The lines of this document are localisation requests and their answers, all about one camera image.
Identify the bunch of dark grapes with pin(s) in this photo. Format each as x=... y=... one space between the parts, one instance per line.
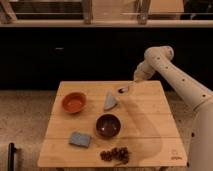
x=120 y=154

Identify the purple bowl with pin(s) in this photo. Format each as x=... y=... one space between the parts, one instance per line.
x=108 y=126

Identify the wooden railing shelf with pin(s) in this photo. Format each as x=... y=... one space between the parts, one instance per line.
x=106 y=13

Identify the black post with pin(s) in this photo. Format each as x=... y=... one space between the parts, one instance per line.
x=11 y=153

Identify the white handled black brush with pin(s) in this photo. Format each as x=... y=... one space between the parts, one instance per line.
x=124 y=89

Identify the blue sponge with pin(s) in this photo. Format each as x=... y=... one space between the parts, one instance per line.
x=80 y=139

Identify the grey folded cloth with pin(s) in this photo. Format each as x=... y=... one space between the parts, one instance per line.
x=110 y=101

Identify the orange bowl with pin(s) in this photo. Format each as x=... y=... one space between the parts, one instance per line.
x=74 y=102

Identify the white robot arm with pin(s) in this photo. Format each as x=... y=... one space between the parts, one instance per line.
x=194 y=94

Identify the wooden table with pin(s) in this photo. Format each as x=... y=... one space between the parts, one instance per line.
x=88 y=118

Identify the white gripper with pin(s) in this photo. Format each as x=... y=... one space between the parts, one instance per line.
x=143 y=72

